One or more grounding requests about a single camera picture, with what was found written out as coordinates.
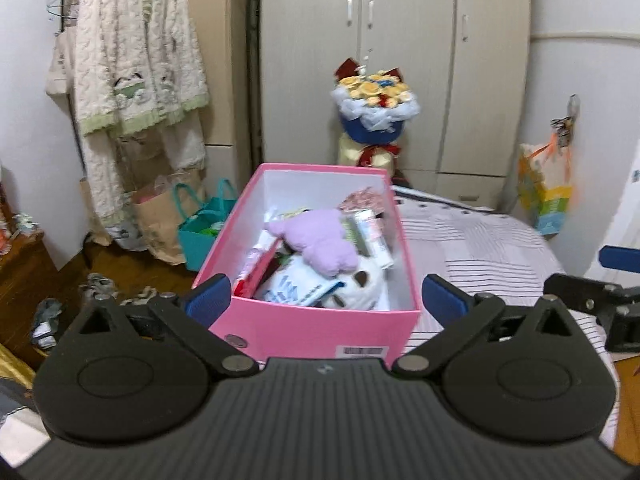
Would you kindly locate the lilac plush toy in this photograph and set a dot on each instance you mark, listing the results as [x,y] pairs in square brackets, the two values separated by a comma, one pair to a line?
[320,240]

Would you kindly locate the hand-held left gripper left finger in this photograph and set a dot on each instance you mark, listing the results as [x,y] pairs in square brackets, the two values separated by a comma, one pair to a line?
[212,296]

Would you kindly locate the teal bag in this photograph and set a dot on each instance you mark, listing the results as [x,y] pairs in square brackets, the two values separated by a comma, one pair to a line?
[200,240]

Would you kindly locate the brown paper bag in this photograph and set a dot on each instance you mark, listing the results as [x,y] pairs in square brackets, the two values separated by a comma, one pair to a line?
[100,175]
[155,225]

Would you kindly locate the cream fluffy robe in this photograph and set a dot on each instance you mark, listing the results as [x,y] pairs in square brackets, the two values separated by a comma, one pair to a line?
[130,35]

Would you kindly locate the white pink packet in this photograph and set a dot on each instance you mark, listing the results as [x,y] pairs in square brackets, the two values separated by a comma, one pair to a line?
[375,235]

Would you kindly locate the beige wardrobe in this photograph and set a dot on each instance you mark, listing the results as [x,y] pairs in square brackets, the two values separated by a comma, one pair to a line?
[410,20]

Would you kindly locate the flower bouquet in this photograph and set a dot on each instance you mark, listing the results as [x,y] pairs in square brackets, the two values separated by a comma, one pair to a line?
[370,125]

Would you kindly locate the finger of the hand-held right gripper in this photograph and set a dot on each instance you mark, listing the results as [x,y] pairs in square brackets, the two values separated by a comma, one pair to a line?
[580,292]
[622,259]

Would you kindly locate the pink cardboard box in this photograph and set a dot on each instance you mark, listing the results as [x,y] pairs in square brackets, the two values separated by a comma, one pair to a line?
[310,330]

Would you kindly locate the pink floral scrunchie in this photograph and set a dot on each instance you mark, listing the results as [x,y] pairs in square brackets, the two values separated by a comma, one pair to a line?
[362,199]

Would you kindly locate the cream tote bag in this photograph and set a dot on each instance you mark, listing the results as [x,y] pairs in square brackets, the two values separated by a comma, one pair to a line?
[60,70]

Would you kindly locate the cream fleece robe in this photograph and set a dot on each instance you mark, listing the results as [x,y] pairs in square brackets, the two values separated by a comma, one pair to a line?
[254,60]

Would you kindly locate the striped cloth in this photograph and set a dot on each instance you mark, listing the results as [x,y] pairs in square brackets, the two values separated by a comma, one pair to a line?
[475,240]

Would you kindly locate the white blue tissue pack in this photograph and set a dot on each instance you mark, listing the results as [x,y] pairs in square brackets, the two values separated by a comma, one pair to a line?
[290,285]

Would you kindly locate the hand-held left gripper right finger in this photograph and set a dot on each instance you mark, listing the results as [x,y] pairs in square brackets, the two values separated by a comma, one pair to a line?
[442,300]

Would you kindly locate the white panda plush toy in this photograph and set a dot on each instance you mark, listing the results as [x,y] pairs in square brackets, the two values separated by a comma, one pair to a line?
[367,285]

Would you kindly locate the colourful paper bag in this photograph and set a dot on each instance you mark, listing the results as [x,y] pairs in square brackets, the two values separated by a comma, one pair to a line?
[547,205]

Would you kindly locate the grey shoe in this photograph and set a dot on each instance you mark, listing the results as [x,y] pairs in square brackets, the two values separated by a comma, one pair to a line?
[47,317]
[100,285]

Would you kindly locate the yellow cloth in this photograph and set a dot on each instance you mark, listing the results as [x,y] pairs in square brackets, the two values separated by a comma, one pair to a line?
[10,370]

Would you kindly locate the light wooden cupboard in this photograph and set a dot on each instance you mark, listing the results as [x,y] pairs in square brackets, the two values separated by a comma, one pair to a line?
[220,60]

